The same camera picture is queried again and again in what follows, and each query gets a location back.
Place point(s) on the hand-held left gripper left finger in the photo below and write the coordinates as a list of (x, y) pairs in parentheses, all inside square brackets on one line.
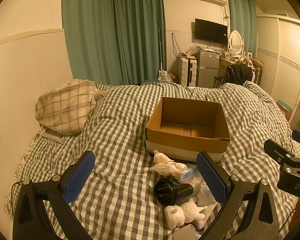
[(77, 177)]

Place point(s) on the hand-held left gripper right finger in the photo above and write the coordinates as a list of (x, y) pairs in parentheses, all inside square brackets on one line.
[(211, 177)]

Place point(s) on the white mesh pouch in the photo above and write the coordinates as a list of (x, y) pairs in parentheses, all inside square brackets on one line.
[(206, 195)]

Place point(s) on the white container with blue label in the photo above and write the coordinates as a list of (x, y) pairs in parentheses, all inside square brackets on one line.
[(189, 173)]

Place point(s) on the white foam wrap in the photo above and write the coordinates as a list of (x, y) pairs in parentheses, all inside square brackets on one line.
[(168, 167)]

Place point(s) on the white bear figurine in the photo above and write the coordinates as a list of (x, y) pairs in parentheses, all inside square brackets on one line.
[(182, 212)]

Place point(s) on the black funnel-shaped nozzle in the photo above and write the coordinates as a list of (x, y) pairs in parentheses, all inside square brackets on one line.
[(166, 191)]

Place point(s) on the brown cardboard box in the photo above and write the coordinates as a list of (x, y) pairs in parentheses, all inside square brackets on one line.
[(187, 115)]

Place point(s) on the green round stool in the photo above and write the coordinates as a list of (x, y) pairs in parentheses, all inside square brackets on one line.
[(285, 107)]

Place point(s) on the grey remote control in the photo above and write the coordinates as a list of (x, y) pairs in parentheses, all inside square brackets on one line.
[(52, 138)]

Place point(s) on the green checked duvet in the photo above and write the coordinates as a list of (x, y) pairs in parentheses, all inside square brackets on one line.
[(120, 135)]

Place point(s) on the plaid beige pillow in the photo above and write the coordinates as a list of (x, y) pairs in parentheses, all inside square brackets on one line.
[(65, 107)]

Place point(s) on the white louvred wardrobe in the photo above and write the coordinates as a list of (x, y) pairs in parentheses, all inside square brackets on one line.
[(280, 62)]

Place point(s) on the black garment on chair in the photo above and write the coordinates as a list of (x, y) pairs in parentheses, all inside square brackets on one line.
[(237, 74)]

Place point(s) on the patterned brown cloth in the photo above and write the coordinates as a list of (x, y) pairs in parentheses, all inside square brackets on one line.
[(245, 61)]

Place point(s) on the dressing table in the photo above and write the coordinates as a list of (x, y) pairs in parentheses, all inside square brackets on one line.
[(225, 66)]

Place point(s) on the white suitcase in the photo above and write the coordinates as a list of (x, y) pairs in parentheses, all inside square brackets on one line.
[(187, 71)]

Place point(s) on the silver small fridge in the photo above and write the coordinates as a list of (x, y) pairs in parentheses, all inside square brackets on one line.
[(208, 67)]

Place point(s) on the clear water jug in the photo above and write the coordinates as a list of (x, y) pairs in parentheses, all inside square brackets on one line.
[(164, 78)]

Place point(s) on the white oval mirror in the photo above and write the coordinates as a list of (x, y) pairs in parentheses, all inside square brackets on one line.
[(236, 41)]

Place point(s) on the green curtain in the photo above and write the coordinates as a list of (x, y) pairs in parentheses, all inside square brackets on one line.
[(241, 25), (110, 30)]

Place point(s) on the plastic bag on fridge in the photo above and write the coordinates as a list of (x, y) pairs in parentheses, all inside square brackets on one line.
[(193, 49)]

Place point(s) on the white mop pole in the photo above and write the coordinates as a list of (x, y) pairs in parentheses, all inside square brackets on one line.
[(160, 50)]

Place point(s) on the black wall television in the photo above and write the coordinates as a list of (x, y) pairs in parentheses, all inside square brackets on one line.
[(210, 30)]

